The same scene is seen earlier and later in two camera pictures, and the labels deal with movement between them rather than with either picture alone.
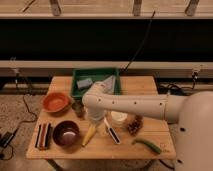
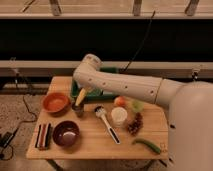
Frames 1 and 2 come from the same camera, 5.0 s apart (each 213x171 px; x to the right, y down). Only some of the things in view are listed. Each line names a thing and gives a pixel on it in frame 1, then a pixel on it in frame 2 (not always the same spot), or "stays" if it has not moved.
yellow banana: (91, 131) → (80, 97)
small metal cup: (78, 108) stays
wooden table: (64, 131) stays
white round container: (118, 117) stays
